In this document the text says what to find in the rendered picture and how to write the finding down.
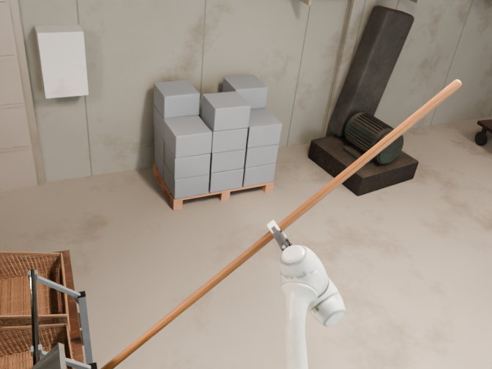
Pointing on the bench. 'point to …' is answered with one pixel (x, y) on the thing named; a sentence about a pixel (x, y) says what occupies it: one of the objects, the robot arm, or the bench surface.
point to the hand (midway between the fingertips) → (277, 230)
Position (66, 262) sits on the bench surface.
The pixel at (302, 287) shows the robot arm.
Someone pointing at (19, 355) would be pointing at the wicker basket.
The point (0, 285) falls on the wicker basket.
